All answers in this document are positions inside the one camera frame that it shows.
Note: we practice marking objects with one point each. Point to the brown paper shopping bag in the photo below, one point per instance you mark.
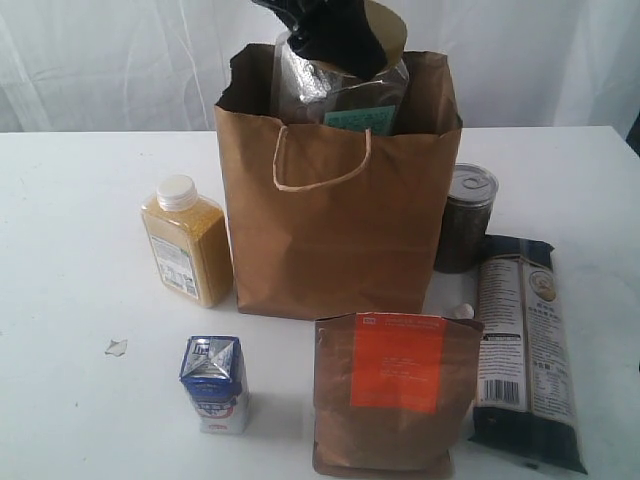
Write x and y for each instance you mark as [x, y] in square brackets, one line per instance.
[326, 221]

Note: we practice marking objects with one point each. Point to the dark noodle packet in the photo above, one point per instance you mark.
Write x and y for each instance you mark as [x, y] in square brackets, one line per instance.
[525, 400]

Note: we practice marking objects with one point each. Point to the small clear plastic scrap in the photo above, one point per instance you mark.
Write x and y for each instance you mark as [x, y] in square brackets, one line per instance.
[116, 348]

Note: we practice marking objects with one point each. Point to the blue white milk carton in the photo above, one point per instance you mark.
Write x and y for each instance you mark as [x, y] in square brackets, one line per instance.
[214, 376]

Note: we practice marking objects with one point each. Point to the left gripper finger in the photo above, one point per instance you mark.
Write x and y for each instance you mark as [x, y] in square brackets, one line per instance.
[336, 33]
[287, 11]

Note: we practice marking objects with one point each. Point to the yellow millet plastic bottle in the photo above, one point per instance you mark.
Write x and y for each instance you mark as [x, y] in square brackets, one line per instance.
[189, 241]

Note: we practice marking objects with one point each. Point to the brown pouch orange label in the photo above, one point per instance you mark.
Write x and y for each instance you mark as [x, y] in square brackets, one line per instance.
[391, 392]

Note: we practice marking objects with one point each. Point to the clear jar gold lid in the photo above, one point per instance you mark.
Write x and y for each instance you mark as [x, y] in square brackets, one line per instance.
[312, 92]

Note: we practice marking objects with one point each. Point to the clear can dark grains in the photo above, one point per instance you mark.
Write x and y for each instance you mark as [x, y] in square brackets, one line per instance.
[466, 216]

